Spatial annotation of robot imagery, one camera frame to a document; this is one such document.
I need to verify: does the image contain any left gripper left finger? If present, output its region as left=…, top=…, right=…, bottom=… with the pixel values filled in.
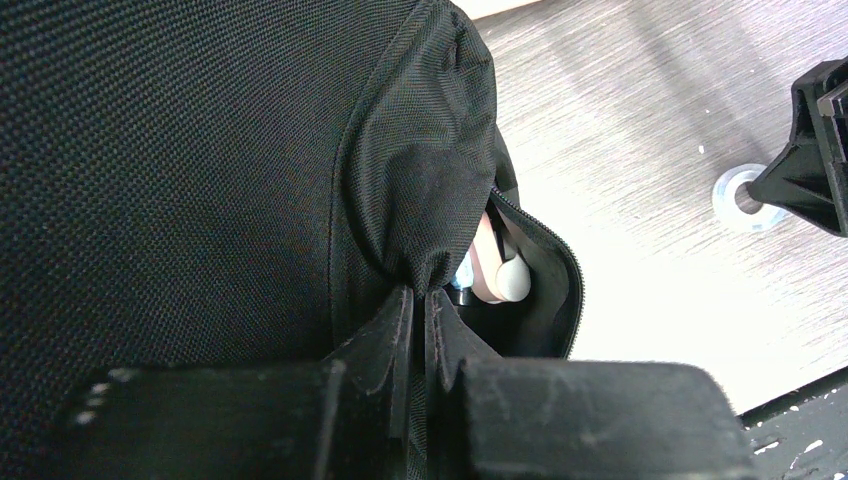
left=46, top=287, right=414, bottom=479

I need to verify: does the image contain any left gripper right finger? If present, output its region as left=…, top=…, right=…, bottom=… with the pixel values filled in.
left=423, top=290, right=758, bottom=479

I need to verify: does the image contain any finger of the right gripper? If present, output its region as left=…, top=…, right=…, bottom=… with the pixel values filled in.
left=748, top=59, right=847, bottom=238

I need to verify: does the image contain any clear tape roll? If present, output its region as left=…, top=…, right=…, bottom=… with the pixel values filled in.
left=711, top=163, right=790, bottom=232

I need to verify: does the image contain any red black stamp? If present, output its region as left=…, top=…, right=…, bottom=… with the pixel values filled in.
left=445, top=284, right=476, bottom=307

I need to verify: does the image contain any pink small stapler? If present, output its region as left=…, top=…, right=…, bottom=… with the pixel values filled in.
left=469, top=212, right=532, bottom=304

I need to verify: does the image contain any black student backpack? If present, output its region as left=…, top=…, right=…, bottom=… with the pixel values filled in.
left=0, top=0, right=586, bottom=480

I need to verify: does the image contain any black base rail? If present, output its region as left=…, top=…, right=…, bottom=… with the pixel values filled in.
left=740, top=368, right=847, bottom=480

